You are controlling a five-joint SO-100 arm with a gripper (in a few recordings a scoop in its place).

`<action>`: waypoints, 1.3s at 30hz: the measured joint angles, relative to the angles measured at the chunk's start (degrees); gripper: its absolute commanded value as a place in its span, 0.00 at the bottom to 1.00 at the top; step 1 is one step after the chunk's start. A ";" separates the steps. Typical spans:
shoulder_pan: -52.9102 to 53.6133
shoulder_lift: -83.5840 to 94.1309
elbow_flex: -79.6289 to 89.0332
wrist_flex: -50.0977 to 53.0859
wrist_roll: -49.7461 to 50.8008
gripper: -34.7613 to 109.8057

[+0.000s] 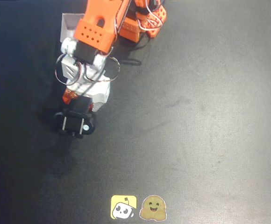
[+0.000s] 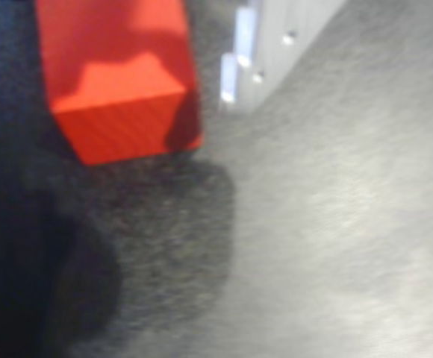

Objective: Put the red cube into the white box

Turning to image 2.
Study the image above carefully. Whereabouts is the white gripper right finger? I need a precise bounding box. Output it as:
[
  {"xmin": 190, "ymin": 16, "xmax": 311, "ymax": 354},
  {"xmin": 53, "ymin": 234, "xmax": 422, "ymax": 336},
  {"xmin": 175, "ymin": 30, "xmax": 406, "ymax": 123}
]
[{"xmin": 219, "ymin": 0, "xmax": 349, "ymax": 113}]

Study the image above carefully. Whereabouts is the red cube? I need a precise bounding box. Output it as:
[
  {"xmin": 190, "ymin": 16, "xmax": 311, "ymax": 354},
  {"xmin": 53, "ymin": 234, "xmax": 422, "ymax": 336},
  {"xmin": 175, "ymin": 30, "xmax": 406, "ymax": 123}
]
[{"xmin": 34, "ymin": 0, "xmax": 205, "ymax": 167}]

